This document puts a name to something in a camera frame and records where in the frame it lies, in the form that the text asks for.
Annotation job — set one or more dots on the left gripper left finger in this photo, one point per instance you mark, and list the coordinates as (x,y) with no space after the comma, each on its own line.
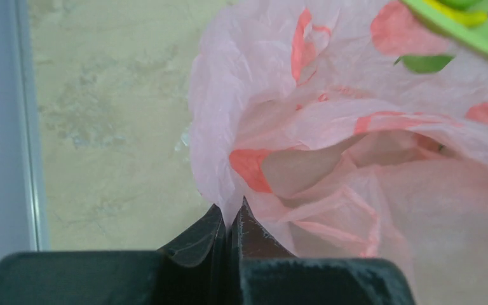
(184,271)

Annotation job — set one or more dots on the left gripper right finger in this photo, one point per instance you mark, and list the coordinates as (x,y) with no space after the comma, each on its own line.
(262,271)

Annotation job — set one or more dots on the pink plastic bag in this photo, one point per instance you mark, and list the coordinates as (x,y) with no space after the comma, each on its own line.
(352,131)

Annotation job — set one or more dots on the yellow fake banana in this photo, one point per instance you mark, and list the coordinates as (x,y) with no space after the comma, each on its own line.
(467,18)

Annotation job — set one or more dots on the green fake leaf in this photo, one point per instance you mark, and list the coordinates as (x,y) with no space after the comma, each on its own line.
(460,4)

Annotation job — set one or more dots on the green plastic tray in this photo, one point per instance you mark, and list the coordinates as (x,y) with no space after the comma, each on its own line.
(476,38)

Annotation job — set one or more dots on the aluminium frame rail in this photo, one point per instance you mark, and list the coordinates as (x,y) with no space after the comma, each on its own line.
(35,194)

